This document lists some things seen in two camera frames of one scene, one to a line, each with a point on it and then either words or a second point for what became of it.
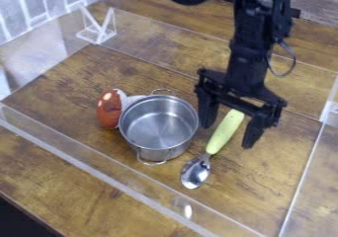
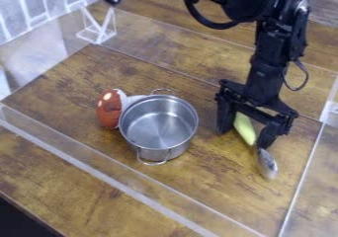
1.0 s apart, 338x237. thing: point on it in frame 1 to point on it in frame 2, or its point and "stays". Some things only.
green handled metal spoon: x=195 y=170 to x=266 y=160
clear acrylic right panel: x=313 y=213 stays
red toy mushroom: x=110 y=105 stays
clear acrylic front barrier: x=62 y=190 stays
